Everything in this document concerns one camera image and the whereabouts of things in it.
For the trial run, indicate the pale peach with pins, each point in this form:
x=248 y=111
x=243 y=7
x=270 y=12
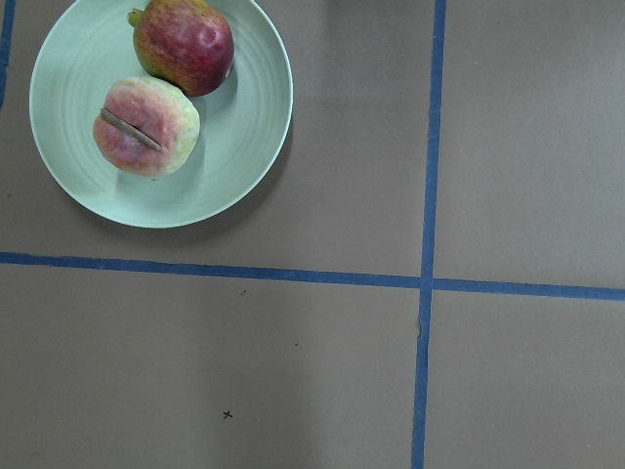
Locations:
x=146 y=126

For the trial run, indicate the red apple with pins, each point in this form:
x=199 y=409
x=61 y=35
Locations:
x=186 y=43

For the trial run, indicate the green plate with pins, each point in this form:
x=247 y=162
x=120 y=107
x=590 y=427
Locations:
x=244 y=123

